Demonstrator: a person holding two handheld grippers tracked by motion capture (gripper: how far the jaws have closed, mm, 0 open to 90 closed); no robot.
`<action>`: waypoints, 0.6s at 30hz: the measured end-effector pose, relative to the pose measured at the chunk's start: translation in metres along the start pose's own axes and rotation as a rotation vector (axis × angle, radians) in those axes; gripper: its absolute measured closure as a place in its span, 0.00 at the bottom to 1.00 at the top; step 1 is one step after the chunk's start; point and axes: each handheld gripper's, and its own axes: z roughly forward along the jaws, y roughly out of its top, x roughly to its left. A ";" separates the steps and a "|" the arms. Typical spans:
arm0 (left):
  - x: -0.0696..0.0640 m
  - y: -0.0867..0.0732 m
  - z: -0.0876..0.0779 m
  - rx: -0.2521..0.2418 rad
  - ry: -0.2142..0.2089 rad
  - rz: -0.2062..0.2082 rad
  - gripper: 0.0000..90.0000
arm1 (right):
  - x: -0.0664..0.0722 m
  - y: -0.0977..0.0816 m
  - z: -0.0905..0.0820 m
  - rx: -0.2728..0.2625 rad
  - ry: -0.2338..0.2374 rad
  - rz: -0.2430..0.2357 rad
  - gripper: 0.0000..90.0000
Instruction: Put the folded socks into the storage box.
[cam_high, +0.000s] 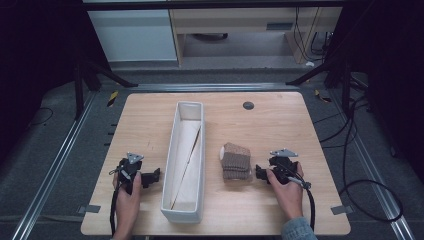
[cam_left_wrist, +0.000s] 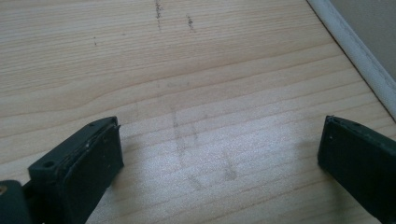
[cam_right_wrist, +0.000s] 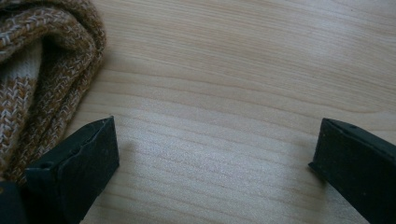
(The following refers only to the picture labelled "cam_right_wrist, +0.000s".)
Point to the brown knitted scarf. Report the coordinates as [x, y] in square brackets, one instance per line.
[59, 71]

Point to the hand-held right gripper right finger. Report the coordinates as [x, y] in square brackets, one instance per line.
[358, 168]

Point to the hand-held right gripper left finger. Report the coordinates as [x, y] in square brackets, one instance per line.
[77, 168]

